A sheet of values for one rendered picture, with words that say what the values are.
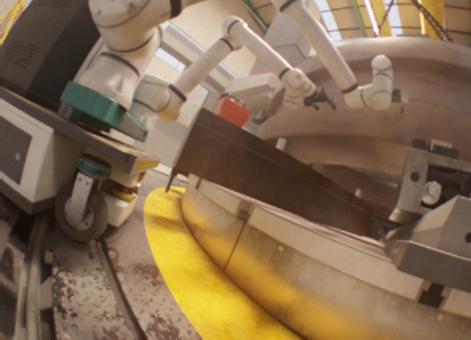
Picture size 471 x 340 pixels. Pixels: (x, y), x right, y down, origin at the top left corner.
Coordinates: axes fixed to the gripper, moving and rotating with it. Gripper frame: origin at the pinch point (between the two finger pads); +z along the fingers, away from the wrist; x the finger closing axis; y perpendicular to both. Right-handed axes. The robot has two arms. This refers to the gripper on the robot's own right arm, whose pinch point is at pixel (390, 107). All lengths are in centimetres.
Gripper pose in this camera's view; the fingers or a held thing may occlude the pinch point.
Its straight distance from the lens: 118.0
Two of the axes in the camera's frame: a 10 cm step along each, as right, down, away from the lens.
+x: 6.4, 1.8, -7.5
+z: 6.7, 3.5, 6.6
